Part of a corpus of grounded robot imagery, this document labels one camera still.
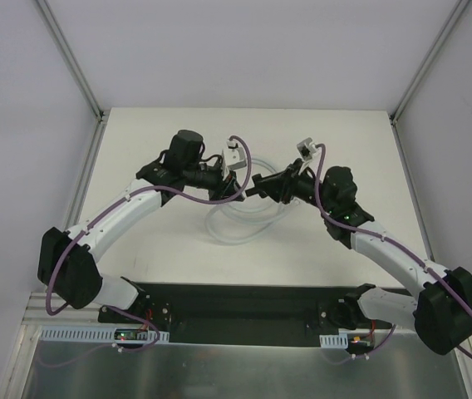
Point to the left aluminium frame post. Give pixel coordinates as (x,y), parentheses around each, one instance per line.
(56,33)

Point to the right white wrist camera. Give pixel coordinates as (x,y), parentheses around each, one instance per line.
(307,150)

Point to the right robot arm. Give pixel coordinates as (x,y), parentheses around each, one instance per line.
(394,253)

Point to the right aluminium frame post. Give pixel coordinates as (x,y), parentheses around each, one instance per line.
(428,61)

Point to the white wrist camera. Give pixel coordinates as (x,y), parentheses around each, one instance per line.
(233,156)
(307,150)

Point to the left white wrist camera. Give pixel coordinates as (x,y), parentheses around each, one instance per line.
(233,156)

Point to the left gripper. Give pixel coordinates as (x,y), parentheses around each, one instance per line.
(225,186)

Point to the left white cable duct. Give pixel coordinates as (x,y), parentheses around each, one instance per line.
(102,335)

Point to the aluminium frame post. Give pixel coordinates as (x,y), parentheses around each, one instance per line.
(428,61)
(56,33)

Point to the right white cable duct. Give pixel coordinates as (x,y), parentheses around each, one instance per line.
(334,341)

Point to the white cable duct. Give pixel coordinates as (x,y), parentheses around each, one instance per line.
(102,335)
(334,341)

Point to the black T-shaped hose fitting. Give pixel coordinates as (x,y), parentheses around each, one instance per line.
(257,188)

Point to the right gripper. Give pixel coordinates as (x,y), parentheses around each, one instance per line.
(286,188)

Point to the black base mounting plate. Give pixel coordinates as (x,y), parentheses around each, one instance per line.
(269,316)

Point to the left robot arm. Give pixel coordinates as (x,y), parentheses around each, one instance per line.
(68,260)

